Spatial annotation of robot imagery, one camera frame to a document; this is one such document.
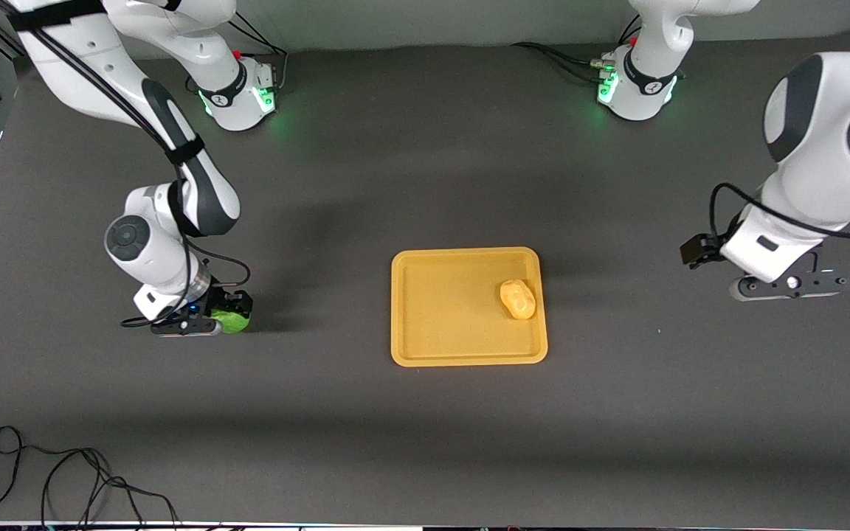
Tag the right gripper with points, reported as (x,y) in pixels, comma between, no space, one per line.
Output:
(224,301)

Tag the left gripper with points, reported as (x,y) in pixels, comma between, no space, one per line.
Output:
(698,249)

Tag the green apple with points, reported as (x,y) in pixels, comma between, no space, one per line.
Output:
(233,321)

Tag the yellow potato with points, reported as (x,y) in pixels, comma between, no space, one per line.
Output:
(519,299)

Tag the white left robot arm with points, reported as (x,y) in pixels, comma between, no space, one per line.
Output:
(831,133)

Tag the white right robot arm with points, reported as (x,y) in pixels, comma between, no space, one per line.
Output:
(78,66)

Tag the orange plastic tray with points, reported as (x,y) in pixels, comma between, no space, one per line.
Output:
(454,317)

